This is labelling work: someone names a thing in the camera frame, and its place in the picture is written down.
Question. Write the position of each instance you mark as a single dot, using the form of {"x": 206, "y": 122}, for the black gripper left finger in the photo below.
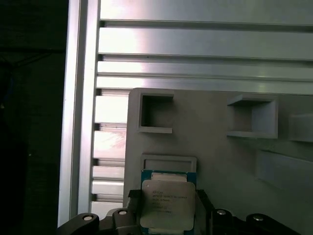
{"x": 122, "y": 222}

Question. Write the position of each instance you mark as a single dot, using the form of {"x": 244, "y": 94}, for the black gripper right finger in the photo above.
{"x": 220, "y": 222}

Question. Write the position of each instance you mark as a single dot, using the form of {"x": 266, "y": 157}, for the silver CPU chip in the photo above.
{"x": 168, "y": 203}

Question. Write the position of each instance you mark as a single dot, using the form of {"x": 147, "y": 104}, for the grey parts rack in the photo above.
{"x": 207, "y": 151}

